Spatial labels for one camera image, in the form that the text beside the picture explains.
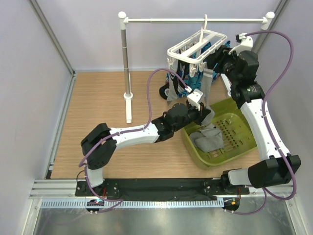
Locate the grey striped sock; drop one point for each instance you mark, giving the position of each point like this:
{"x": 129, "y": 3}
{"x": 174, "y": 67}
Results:
{"x": 172, "y": 91}
{"x": 197, "y": 137}
{"x": 206, "y": 89}
{"x": 214, "y": 142}

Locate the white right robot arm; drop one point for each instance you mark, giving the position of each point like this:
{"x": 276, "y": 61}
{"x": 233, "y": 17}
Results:
{"x": 277, "y": 166}

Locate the white clip hanger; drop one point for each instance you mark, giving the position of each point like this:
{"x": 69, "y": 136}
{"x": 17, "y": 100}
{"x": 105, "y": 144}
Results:
{"x": 194, "y": 49}

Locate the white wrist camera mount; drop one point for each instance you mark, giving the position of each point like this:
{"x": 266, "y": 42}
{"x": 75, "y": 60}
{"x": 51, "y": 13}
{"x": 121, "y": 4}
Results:
{"x": 195, "y": 98}
{"x": 244, "y": 43}

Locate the grey slotted cable duct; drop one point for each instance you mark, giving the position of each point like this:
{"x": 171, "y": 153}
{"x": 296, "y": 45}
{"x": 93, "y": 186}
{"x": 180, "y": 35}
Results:
{"x": 96, "y": 204}

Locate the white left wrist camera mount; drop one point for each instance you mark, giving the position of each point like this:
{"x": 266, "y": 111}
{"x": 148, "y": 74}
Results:
{"x": 195, "y": 98}

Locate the aluminium frame rail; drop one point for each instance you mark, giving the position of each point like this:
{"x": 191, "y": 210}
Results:
{"x": 48, "y": 189}

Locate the blue patterned sock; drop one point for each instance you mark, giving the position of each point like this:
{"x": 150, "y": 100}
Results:
{"x": 226, "y": 45}
{"x": 183, "y": 71}

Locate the black sock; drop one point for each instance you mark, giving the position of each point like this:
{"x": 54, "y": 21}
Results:
{"x": 163, "y": 91}

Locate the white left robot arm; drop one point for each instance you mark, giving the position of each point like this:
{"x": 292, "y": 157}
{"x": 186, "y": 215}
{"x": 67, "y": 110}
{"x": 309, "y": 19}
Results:
{"x": 100, "y": 144}

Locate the blue patterned sock front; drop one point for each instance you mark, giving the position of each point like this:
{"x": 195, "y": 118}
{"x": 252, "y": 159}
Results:
{"x": 183, "y": 71}

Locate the white clothes rack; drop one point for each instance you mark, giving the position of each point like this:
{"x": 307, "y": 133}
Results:
{"x": 124, "y": 20}

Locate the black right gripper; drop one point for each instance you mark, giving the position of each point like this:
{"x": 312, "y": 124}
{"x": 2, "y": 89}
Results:
{"x": 219, "y": 57}

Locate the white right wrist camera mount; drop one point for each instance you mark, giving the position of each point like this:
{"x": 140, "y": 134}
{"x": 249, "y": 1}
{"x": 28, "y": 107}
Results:
{"x": 244, "y": 43}

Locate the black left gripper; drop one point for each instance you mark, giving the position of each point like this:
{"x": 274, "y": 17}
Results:
{"x": 201, "y": 115}

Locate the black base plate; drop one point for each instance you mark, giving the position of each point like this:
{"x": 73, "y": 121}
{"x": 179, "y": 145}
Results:
{"x": 158, "y": 188}

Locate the green plastic basket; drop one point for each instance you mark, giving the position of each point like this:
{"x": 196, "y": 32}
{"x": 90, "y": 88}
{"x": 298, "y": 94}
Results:
{"x": 237, "y": 136}

